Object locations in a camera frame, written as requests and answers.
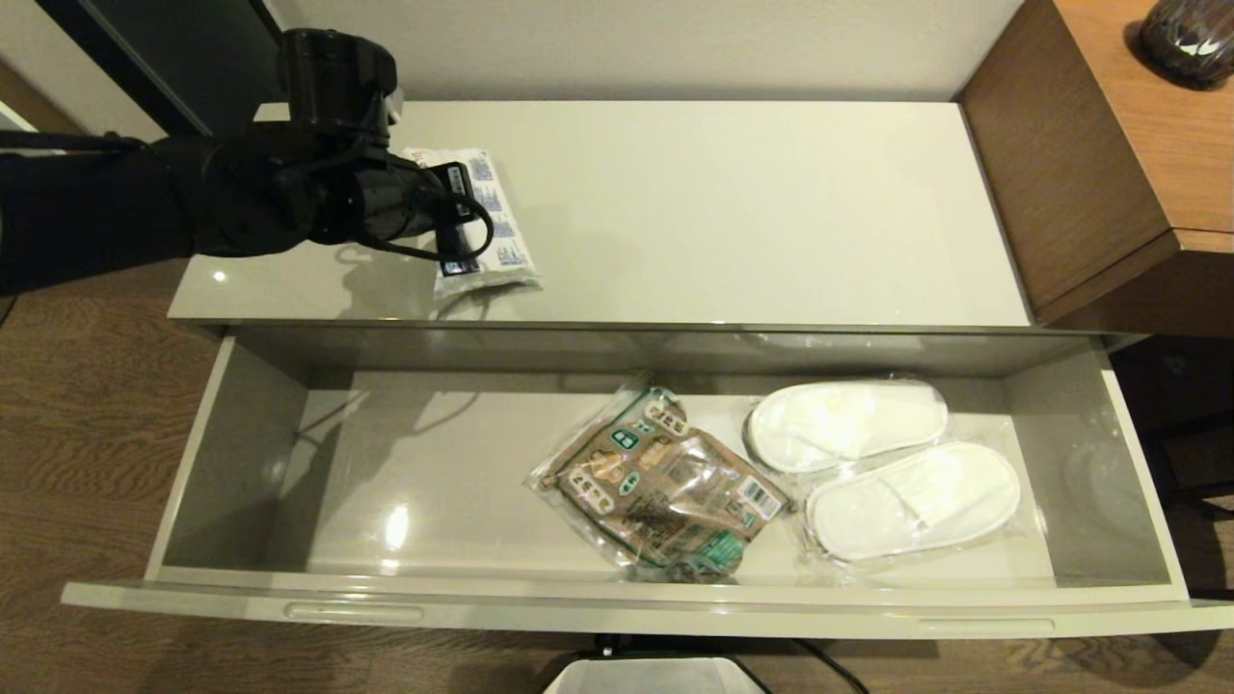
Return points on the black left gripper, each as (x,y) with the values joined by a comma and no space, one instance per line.
(424,202)

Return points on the white blue-patterned tissue packet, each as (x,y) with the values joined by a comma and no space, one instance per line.
(506,241)

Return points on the wide cream cabinet drawer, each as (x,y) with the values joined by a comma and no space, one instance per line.
(434,482)

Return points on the brown printed snack packet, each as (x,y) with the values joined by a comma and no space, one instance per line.
(665,487)

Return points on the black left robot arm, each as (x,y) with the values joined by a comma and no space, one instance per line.
(145,202)

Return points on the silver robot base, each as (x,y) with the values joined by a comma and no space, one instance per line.
(656,680)

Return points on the glossy cream drawer cabinet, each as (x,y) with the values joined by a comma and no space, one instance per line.
(723,212)

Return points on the dark glass door panel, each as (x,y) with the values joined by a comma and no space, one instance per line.
(193,58)

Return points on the white furniture corner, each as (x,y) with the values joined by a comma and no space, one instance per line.
(10,120)

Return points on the bagged white slippers showing soles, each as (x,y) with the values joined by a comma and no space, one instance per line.
(848,424)

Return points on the brown wooden desk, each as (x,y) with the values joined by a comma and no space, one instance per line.
(1080,154)

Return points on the dark glass vase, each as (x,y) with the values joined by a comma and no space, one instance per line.
(1186,43)

